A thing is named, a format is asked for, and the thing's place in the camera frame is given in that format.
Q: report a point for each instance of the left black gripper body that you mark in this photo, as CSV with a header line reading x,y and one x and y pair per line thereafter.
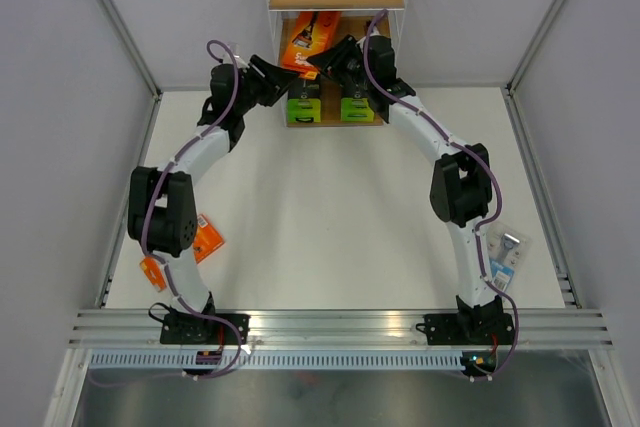
x,y
246,101

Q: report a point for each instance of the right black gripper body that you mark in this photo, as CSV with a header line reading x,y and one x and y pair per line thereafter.
x,y
369,81

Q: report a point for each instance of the black green razor box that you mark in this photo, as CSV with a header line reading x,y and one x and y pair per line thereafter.
x,y
304,101
354,104

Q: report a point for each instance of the orange razor box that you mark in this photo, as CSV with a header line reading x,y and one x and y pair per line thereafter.
x,y
207,240
313,33

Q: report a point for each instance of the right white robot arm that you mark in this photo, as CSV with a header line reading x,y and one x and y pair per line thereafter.
x,y
460,194

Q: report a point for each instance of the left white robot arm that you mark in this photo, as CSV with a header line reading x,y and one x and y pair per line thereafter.
x,y
162,214

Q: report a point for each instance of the bottom wooden shelf board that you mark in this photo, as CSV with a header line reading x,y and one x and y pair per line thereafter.
x,y
330,112

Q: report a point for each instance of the middle wooden shelf board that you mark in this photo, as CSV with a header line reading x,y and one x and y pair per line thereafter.
x,y
356,26

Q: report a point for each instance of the blue clear razor blister pack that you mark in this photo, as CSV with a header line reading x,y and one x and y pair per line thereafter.
x,y
507,249

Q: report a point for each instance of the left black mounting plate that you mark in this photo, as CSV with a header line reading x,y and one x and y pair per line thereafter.
x,y
183,329

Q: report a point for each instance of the black mounting plate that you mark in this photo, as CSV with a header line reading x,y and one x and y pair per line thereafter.
x,y
452,329
183,329

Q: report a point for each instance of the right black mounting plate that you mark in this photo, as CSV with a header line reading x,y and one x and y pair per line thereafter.
x,y
452,329

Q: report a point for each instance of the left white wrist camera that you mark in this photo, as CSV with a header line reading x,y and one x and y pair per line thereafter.
x,y
235,52

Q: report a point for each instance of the left aluminium corner post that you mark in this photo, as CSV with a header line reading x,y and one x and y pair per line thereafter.
x,y
123,34

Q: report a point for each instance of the aluminium corner post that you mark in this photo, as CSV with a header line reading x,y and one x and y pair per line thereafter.
x,y
123,34
547,23

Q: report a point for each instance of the right aluminium corner post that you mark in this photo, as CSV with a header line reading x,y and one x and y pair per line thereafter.
x,y
547,23

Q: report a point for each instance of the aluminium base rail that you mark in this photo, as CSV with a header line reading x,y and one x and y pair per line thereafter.
x,y
539,329

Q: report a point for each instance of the slotted cable duct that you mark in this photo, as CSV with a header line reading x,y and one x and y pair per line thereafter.
x,y
277,360

